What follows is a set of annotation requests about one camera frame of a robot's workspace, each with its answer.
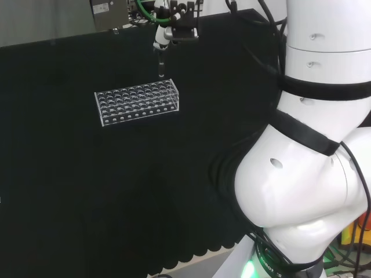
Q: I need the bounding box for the grey metal box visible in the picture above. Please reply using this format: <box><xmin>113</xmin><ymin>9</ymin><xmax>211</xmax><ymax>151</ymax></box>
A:
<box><xmin>89</xmin><ymin>0</ymin><xmax>130</xmax><ymax>31</ymax></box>

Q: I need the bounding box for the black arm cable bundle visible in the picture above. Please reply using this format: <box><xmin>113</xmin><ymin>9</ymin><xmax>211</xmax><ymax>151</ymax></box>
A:
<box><xmin>225</xmin><ymin>0</ymin><xmax>288</xmax><ymax>76</ymax></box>

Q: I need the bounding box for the clear glass test tube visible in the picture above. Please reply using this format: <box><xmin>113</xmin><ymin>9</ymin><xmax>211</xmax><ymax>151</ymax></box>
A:
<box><xmin>157</xmin><ymin>49</ymin><xmax>166</xmax><ymax>78</ymax></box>

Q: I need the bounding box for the green cable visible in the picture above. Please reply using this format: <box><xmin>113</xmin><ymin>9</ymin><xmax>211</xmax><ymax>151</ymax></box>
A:
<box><xmin>135</xmin><ymin>0</ymin><xmax>176</xmax><ymax>23</ymax></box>

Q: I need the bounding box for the yellow stop button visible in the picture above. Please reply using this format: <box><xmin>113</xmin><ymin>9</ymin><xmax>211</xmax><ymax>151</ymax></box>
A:
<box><xmin>340</xmin><ymin>222</ymin><xmax>359</xmax><ymax>247</ymax></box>

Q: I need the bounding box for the clear plastic test tube rack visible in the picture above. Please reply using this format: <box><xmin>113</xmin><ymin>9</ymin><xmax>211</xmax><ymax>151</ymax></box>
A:
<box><xmin>94</xmin><ymin>79</ymin><xmax>180</xmax><ymax>127</ymax></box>

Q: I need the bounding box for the black bench cloth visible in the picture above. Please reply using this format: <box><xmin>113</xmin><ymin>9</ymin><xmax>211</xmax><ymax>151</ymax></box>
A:
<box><xmin>0</xmin><ymin>8</ymin><xmax>290</xmax><ymax>278</ymax></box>

